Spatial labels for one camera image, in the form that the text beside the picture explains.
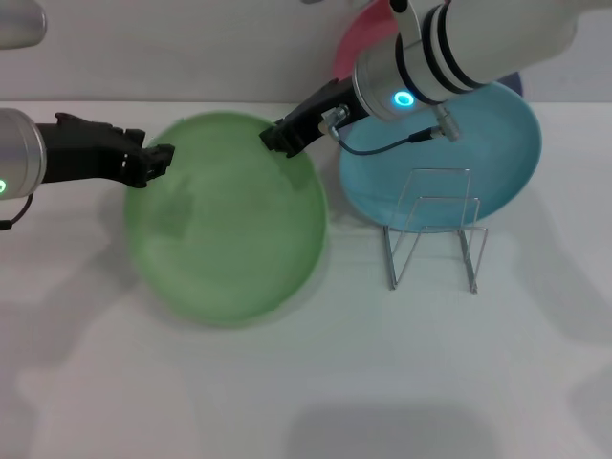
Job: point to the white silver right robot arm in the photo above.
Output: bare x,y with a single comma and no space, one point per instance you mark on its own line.
478,38

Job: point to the red plastic plate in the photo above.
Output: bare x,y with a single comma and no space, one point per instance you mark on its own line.
354,43

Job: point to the purple plastic plate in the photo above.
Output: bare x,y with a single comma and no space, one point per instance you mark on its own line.
514,82

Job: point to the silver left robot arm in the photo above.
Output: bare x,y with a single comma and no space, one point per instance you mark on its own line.
19,153

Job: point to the green plastic plate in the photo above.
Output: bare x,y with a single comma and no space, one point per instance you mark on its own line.
239,239

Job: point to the teal plastic plate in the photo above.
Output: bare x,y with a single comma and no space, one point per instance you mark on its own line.
502,153

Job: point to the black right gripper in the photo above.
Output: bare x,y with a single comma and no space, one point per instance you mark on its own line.
313,117

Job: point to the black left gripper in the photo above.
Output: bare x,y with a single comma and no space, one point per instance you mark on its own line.
81,153

